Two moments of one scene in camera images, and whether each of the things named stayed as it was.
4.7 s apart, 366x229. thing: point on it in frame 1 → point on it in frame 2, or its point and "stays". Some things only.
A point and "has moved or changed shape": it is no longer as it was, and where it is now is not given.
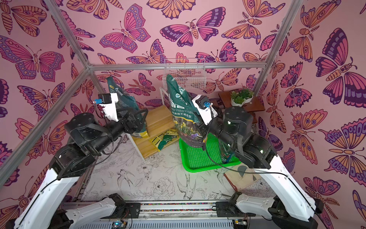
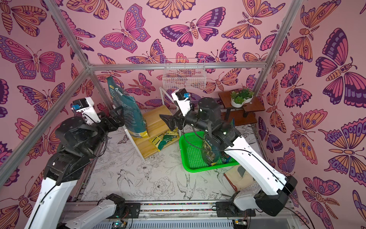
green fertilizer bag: [185, 118] has moved or changed shape
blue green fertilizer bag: [227, 152] stays
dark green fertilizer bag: [126, 101] stays
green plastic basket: [198, 159] stays
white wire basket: [190, 73] stays
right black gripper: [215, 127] → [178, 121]
